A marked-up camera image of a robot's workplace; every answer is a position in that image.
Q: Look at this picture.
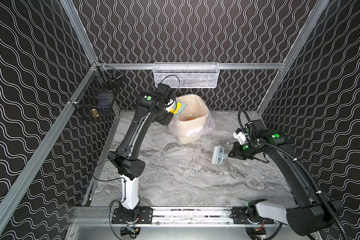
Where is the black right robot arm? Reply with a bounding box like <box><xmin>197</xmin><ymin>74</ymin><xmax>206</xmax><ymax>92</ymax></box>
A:
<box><xmin>228</xmin><ymin>132</ymin><xmax>348</xmax><ymax>239</ymax></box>

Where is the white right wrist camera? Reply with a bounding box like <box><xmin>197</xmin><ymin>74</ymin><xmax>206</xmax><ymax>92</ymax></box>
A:
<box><xmin>233</xmin><ymin>128</ymin><xmax>248</xmax><ymax>145</ymax></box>

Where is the yellow paper scrap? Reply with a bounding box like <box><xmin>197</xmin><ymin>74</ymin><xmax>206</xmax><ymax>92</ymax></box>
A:
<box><xmin>171</xmin><ymin>103</ymin><xmax>183</xmax><ymax>115</ymax></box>

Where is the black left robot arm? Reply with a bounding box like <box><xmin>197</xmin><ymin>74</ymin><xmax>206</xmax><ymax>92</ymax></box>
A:
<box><xmin>108</xmin><ymin>84</ymin><xmax>175</xmax><ymax>210</ymax></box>

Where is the pale green hand brush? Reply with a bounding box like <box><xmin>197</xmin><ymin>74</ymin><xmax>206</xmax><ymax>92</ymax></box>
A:
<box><xmin>212</xmin><ymin>146</ymin><xmax>228</xmax><ymax>165</ymax></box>

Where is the white wire wall basket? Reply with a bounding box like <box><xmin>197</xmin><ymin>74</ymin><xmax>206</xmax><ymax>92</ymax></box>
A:
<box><xmin>153</xmin><ymin>62</ymin><xmax>220</xmax><ymax>89</ymax></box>

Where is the cream plastic waste bin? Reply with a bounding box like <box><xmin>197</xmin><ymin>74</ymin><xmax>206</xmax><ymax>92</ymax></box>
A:
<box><xmin>173</xmin><ymin>94</ymin><xmax>210</xmax><ymax>144</ymax></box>

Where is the pale green dustpan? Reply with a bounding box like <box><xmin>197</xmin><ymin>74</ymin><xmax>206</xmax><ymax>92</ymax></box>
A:
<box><xmin>170</xmin><ymin>101</ymin><xmax>188</xmax><ymax>116</ymax></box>

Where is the black wire side basket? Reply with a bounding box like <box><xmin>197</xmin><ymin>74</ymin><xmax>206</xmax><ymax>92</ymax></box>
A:
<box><xmin>74</xmin><ymin>64</ymin><xmax>125</xmax><ymax>122</ymax></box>

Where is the clear plastic bin liner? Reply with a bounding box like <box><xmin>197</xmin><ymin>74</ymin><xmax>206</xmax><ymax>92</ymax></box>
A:
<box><xmin>167</xmin><ymin>98</ymin><xmax>217</xmax><ymax>138</ymax></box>

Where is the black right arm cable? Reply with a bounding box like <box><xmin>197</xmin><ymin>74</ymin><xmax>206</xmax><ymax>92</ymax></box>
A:
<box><xmin>237</xmin><ymin>109</ymin><xmax>349</xmax><ymax>240</ymax></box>

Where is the brass object in basket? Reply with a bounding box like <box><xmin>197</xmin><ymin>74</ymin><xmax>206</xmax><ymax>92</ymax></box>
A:
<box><xmin>91</xmin><ymin>109</ymin><xmax>99</xmax><ymax>118</ymax></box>

